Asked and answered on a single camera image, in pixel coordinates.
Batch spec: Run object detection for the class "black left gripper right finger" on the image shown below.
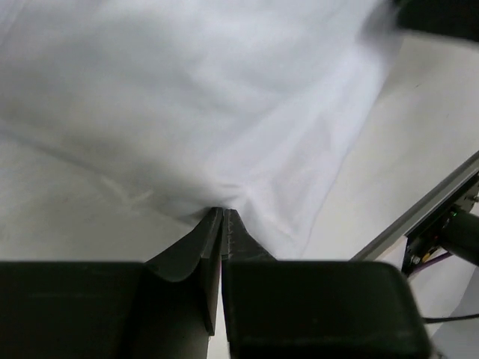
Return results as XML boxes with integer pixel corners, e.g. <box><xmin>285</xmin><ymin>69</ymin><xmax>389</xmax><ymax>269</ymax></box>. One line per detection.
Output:
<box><xmin>222</xmin><ymin>210</ymin><xmax>433</xmax><ymax>358</ymax></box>

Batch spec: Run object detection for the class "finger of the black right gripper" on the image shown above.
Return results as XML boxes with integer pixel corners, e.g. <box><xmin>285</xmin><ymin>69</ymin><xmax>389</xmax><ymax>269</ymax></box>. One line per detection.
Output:
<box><xmin>393</xmin><ymin>0</ymin><xmax>478</xmax><ymax>41</ymax></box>

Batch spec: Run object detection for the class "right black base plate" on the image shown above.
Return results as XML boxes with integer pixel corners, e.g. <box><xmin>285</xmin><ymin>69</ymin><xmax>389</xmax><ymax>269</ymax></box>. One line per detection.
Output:
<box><xmin>401</xmin><ymin>175</ymin><xmax>478</xmax><ymax>276</ymax></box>

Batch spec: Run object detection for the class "white skirt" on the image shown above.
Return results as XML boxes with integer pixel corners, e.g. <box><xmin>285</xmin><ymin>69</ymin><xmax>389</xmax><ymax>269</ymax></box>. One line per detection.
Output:
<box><xmin>1</xmin><ymin>1</ymin><xmax>400</xmax><ymax>259</ymax></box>

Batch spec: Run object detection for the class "aluminium table frame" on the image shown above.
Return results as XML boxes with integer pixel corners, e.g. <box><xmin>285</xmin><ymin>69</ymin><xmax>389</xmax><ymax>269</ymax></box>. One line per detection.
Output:
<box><xmin>351</xmin><ymin>152</ymin><xmax>478</xmax><ymax>261</ymax></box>

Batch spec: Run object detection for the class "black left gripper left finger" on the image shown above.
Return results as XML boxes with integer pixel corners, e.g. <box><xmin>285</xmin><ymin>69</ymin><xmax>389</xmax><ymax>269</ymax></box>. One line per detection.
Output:
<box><xmin>1</xmin><ymin>209</ymin><xmax>223</xmax><ymax>358</ymax></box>

